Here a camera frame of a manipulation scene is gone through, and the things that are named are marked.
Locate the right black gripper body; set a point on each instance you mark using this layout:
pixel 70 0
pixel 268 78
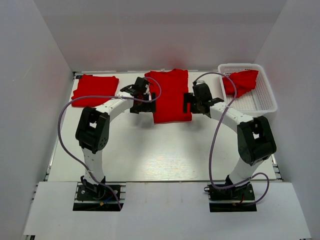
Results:
pixel 195 104

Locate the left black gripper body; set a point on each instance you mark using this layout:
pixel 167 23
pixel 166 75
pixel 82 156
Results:
pixel 143 107

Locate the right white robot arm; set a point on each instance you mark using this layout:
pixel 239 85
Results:
pixel 255 140

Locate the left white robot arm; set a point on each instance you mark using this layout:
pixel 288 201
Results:
pixel 93 129

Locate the folded red t shirt stack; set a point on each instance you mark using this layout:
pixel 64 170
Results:
pixel 89 85

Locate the red t shirt in basket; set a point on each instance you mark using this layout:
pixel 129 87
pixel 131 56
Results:
pixel 244 81

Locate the white plastic basket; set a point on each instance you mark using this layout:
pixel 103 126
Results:
pixel 259 101

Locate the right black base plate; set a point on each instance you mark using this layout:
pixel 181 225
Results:
pixel 232 200

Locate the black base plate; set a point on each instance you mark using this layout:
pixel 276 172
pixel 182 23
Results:
pixel 232 200
pixel 87 201

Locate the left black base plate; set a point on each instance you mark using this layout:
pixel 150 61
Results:
pixel 87 201

